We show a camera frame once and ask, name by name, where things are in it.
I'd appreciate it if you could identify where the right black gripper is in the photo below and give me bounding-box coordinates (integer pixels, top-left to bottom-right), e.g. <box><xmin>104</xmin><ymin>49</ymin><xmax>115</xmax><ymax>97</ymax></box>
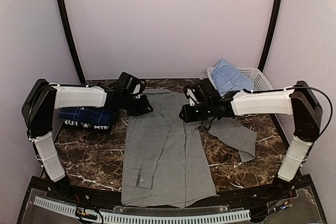
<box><xmin>179</xmin><ymin>101</ymin><xmax>213</xmax><ymax>122</ymax></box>

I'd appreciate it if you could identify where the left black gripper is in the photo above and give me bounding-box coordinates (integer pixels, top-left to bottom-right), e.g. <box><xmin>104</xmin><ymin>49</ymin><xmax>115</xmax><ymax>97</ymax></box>
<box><xmin>121</xmin><ymin>93</ymin><xmax>153</xmax><ymax>116</ymax></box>

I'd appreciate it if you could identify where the grey long sleeve shirt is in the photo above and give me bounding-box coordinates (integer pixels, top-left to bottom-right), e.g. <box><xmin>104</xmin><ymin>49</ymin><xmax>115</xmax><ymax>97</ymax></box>
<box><xmin>120</xmin><ymin>89</ymin><xmax>257</xmax><ymax>208</ymax></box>

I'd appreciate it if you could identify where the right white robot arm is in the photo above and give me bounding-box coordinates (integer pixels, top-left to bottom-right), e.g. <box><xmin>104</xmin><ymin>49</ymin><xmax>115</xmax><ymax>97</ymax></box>
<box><xmin>179</xmin><ymin>79</ymin><xmax>322</xmax><ymax>200</ymax></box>

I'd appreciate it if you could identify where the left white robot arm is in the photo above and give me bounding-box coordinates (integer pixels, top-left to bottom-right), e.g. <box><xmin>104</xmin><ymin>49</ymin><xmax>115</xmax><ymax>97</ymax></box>
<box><xmin>22</xmin><ymin>78</ymin><xmax>153</xmax><ymax>201</ymax></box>

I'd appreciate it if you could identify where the blue plaid folded shirt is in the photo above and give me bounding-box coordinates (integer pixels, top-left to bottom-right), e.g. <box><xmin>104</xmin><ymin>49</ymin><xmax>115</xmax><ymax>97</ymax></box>
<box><xmin>59</xmin><ymin>107</ymin><xmax>115</xmax><ymax>126</ymax></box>

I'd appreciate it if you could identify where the light blue shirt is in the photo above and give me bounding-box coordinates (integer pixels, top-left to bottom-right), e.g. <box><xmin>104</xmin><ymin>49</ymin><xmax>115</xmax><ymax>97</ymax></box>
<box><xmin>211</xmin><ymin>59</ymin><xmax>254</xmax><ymax>97</ymax></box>

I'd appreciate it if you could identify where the white plastic basket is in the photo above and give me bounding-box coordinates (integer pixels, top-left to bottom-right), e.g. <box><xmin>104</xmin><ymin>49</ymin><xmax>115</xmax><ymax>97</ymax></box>
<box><xmin>206</xmin><ymin>66</ymin><xmax>273</xmax><ymax>91</ymax></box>

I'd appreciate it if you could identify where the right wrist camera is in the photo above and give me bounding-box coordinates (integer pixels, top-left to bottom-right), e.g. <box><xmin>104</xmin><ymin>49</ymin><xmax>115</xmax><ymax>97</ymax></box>
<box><xmin>183</xmin><ymin>78</ymin><xmax>222</xmax><ymax>106</ymax></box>

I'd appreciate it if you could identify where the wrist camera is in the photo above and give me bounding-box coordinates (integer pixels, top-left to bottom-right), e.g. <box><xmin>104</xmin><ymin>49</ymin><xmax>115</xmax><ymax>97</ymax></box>
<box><xmin>183</xmin><ymin>78</ymin><xmax>222</xmax><ymax>106</ymax></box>
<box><xmin>112</xmin><ymin>72</ymin><xmax>146</xmax><ymax>97</ymax></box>

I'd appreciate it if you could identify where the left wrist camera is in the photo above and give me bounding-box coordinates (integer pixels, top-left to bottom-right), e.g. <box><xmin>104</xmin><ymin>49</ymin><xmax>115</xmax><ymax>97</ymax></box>
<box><xmin>112</xmin><ymin>72</ymin><xmax>146</xmax><ymax>97</ymax></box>

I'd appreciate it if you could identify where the white slotted cable duct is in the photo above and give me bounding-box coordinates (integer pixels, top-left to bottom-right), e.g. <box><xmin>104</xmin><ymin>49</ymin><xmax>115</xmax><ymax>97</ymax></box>
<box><xmin>33</xmin><ymin>196</ymin><xmax>250</xmax><ymax>223</ymax></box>

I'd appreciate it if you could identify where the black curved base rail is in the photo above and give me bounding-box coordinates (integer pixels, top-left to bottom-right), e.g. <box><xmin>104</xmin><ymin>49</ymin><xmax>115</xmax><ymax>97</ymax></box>
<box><xmin>28</xmin><ymin>175</ymin><xmax>318</xmax><ymax>218</ymax></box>

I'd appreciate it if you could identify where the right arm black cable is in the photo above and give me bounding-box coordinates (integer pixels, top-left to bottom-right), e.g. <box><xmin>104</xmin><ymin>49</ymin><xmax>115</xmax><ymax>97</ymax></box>
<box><xmin>291</xmin><ymin>84</ymin><xmax>333</xmax><ymax>143</ymax></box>

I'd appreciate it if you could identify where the left black frame post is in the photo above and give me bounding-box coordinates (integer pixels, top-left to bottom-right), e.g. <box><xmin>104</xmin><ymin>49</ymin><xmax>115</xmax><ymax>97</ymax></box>
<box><xmin>57</xmin><ymin>0</ymin><xmax>86</xmax><ymax>84</ymax></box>

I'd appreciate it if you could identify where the black frame post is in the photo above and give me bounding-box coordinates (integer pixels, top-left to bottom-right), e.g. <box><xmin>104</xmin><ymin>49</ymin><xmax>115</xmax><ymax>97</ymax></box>
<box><xmin>258</xmin><ymin>0</ymin><xmax>281</xmax><ymax>72</ymax></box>
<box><xmin>57</xmin><ymin>0</ymin><xmax>86</xmax><ymax>84</ymax></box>

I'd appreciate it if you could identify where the right black frame post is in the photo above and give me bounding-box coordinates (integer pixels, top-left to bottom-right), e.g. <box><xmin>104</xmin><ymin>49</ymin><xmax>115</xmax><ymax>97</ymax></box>
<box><xmin>258</xmin><ymin>0</ymin><xmax>281</xmax><ymax>72</ymax></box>

